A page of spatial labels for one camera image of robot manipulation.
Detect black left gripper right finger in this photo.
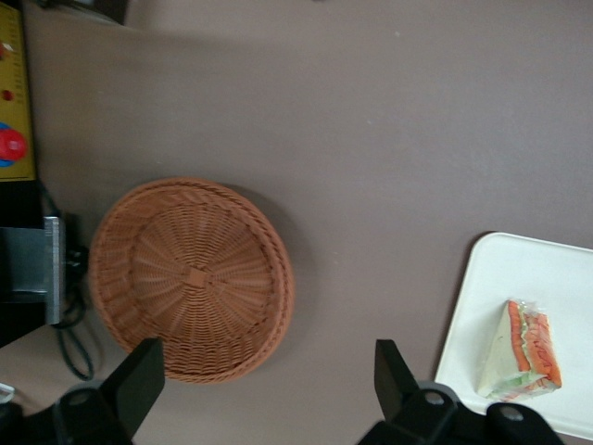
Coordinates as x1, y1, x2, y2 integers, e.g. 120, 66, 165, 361
360, 338, 564, 445

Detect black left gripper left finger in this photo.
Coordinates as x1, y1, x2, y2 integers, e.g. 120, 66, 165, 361
0, 337, 166, 445

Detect triangle sandwich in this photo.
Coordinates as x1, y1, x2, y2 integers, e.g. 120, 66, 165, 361
474, 299, 563, 402

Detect round brown wicker basket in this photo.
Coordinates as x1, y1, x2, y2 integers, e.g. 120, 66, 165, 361
87, 177, 297, 386

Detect cream plastic tray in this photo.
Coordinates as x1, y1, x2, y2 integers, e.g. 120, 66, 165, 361
434, 231, 593, 439

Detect red emergency stop button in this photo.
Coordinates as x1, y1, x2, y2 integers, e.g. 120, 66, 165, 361
0, 121, 30, 169

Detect yellow control panel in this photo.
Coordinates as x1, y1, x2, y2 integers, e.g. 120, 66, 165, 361
0, 0, 37, 183

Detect dark cable by bracket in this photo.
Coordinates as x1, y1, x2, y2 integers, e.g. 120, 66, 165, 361
54, 245, 97, 379

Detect grey metal bracket plate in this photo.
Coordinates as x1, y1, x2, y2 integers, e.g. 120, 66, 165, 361
0, 215, 64, 325

